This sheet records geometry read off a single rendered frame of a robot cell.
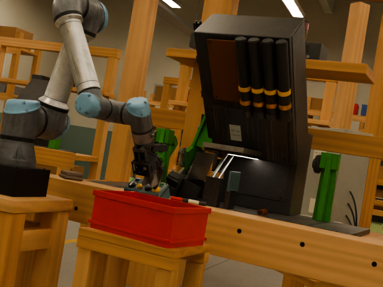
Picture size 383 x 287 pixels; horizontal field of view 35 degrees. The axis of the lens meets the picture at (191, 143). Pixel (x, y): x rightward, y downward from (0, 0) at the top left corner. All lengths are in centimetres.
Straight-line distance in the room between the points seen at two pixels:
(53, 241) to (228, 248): 60
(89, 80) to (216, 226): 65
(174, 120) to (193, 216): 115
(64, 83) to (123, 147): 84
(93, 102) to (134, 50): 113
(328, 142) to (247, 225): 78
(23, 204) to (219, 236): 65
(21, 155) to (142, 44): 112
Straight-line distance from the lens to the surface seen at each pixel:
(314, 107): 937
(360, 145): 265
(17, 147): 209
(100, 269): 304
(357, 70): 248
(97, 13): 219
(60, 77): 220
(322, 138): 268
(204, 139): 237
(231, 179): 221
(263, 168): 243
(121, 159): 296
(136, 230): 183
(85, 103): 192
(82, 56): 200
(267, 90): 208
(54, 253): 218
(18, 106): 210
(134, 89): 297
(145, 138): 202
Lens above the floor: 109
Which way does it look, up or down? 1 degrees up
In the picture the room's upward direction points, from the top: 9 degrees clockwise
